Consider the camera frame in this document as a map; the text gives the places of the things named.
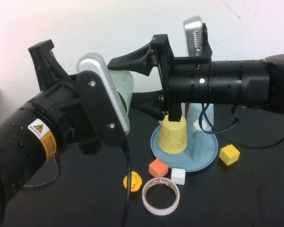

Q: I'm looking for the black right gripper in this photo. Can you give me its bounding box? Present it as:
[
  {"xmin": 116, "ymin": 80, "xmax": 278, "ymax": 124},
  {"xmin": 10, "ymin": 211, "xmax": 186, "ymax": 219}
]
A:
[{"xmin": 108, "ymin": 34, "xmax": 211, "ymax": 122}]

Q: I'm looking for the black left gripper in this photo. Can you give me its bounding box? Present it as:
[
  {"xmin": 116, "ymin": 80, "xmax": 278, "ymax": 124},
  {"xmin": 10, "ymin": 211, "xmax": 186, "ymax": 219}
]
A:
[{"xmin": 28, "ymin": 39, "xmax": 102, "ymax": 154}]

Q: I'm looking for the green cup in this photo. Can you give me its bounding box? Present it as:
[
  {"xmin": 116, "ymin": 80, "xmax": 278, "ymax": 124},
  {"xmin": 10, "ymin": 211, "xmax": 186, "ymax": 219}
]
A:
[{"xmin": 108, "ymin": 69, "xmax": 135, "ymax": 115}]

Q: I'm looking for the blue cup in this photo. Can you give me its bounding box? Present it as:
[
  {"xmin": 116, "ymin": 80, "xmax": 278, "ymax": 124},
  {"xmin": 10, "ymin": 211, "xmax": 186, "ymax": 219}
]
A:
[{"xmin": 186, "ymin": 103, "xmax": 215, "ymax": 132}]

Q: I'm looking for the yellow cup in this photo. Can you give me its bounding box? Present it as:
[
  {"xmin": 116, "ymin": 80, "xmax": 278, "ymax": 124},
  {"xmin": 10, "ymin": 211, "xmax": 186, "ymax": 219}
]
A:
[{"xmin": 158, "ymin": 114, "xmax": 188, "ymax": 154}]

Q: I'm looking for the blue cup stand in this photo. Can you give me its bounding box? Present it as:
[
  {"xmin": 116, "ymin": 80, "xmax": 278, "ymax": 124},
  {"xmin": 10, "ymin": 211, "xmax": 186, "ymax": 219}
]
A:
[{"xmin": 151, "ymin": 104, "xmax": 219, "ymax": 173}]

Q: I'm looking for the orange foam cube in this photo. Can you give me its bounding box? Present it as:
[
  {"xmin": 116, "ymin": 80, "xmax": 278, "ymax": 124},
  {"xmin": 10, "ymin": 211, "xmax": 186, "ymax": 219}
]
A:
[{"xmin": 148, "ymin": 158, "xmax": 169, "ymax": 178}]

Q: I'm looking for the yellow rubber duck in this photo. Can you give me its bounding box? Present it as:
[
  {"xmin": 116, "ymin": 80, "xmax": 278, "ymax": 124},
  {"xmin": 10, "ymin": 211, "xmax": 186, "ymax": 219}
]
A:
[{"xmin": 123, "ymin": 171, "xmax": 142, "ymax": 192}]

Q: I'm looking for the white foam cube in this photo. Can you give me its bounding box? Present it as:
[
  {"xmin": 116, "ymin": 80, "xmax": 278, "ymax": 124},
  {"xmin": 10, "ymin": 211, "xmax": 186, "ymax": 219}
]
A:
[{"xmin": 170, "ymin": 168, "xmax": 186, "ymax": 186}]

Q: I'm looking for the yellow foam cube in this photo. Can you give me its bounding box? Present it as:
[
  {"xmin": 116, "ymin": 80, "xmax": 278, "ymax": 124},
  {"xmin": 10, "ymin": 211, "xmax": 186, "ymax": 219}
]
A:
[{"xmin": 219, "ymin": 144, "xmax": 241, "ymax": 166}]

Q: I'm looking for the white tape roll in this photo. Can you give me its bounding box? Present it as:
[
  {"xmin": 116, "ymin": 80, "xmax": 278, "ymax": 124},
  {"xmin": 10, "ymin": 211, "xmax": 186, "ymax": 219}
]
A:
[{"xmin": 142, "ymin": 177, "xmax": 180, "ymax": 216}]

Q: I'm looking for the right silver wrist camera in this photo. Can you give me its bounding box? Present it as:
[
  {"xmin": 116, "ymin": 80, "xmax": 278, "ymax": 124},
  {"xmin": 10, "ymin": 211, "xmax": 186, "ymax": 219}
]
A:
[{"xmin": 183, "ymin": 15, "xmax": 213, "ymax": 59}]

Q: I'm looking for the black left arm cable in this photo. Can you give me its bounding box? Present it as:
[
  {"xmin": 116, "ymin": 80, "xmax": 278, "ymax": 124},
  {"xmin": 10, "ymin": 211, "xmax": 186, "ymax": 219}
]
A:
[{"xmin": 21, "ymin": 141, "xmax": 133, "ymax": 227}]

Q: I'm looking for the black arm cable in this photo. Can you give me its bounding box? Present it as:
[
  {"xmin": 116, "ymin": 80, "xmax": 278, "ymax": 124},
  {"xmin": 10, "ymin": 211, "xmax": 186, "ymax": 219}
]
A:
[
  {"xmin": 198, "ymin": 103, "xmax": 284, "ymax": 148},
  {"xmin": 21, "ymin": 141, "xmax": 133, "ymax": 227}
]

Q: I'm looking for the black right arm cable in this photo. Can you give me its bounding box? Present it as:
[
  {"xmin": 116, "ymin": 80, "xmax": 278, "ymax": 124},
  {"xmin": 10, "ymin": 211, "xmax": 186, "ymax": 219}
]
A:
[{"xmin": 198, "ymin": 103, "xmax": 284, "ymax": 148}]

